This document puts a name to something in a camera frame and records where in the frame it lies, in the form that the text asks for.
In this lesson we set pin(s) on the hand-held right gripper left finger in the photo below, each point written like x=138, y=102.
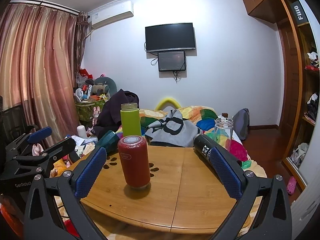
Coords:
x=91, y=171

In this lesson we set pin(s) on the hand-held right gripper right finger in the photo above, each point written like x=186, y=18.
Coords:
x=225, y=172

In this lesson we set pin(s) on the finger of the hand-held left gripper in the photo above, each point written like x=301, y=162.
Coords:
x=57, y=148
x=40, y=132

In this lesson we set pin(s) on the red cylindrical bottle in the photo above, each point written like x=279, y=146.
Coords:
x=133, y=160

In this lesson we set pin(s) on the dark teal cup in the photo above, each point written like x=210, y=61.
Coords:
x=108, y=140

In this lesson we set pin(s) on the clear glass cup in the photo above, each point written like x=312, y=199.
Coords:
x=223, y=132

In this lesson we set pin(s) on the pile of papers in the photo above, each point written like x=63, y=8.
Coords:
x=82, y=146

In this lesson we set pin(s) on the black mesh chair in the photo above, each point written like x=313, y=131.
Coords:
x=12, y=122

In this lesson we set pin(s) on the white bottle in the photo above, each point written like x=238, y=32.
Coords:
x=81, y=132

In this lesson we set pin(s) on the black bottle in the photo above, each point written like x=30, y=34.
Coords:
x=202, y=143

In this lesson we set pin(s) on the green storage basket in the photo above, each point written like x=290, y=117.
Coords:
x=86, y=112

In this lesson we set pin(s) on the grey backpack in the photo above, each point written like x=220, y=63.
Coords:
x=241, y=123

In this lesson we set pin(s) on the pink bunny toy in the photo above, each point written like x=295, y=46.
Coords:
x=96, y=113

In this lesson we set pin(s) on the colourful patchwork blanket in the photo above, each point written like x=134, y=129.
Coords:
x=205, y=116

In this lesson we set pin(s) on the green bottle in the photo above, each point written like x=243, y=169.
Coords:
x=130, y=122

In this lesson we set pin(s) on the dark jacket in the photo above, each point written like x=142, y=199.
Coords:
x=113, y=112

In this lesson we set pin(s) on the pink slipper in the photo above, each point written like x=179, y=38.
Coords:
x=290, y=185

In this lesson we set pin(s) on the grey printed cloth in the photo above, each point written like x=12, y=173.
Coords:
x=172, y=130

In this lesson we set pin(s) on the pink curtain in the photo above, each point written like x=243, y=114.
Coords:
x=37, y=62

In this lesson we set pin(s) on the red bag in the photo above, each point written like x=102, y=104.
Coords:
x=85, y=73

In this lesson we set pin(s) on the white shoes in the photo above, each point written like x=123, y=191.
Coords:
x=300, y=153

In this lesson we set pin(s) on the brown patterned curtain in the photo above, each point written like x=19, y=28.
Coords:
x=82, y=42

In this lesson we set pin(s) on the wooden wardrobe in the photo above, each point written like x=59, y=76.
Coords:
x=292, y=80

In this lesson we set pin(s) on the white air conditioner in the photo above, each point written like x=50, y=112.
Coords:
x=111, y=13

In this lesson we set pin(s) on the black storage box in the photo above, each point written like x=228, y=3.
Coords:
x=298, y=13

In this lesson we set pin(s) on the small wall monitor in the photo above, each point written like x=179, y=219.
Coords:
x=172, y=60

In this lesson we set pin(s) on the wall television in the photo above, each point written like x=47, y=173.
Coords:
x=170, y=37

